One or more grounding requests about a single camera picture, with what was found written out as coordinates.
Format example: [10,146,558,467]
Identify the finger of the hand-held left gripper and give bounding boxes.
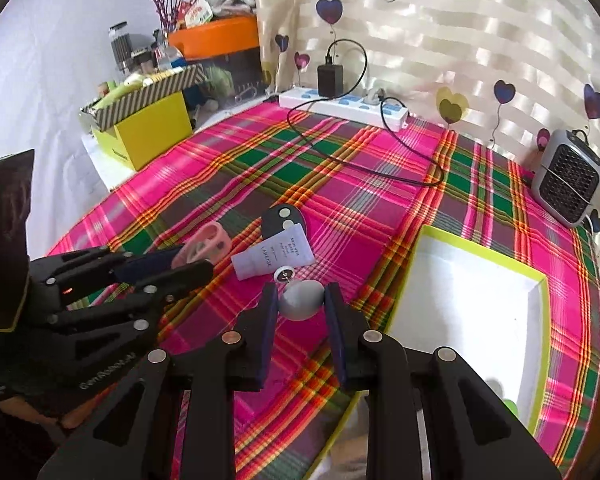
[45,260,215,361]
[30,245,186,306]

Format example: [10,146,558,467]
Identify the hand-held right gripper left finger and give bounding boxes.
[37,282,281,480]

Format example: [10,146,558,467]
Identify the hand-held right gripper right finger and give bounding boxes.
[324,282,563,480]

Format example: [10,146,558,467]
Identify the grey egg-shaped toy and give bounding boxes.
[278,280,326,322]

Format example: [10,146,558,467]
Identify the white tray with yellow-green rim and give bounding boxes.
[305,225,551,480]

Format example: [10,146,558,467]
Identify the white cosmetic tube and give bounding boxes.
[231,230,317,283]

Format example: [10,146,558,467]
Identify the black oval fob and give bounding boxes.
[261,205,307,238]

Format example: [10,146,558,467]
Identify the white paper sheet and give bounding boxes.
[82,132,131,191]

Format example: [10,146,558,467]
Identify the pink plaid tablecloth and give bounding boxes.
[47,100,600,480]

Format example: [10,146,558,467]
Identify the yellow cardboard box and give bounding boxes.
[91,91,195,172]

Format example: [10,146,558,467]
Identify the striped cardboard box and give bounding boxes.
[79,64,208,133]

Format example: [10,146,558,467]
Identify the dark storage box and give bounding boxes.
[187,50,266,106]

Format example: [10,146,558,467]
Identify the glass jar with black lid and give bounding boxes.
[109,21,136,73]

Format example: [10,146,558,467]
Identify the white power strip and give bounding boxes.
[278,86,410,133]

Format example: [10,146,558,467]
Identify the orange box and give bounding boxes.
[167,16,260,61]

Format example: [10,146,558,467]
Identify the black charger adapter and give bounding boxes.
[317,63,343,97]

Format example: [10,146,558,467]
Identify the red and white packets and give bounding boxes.
[177,0,216,28]

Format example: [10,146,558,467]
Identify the small grey fan heater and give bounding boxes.
[531,129,600,226]

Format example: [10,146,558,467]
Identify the cream curtain with hearts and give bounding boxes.
[252,0,600,241]

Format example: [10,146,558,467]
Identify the black charger cable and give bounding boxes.
[286,39,443,189]

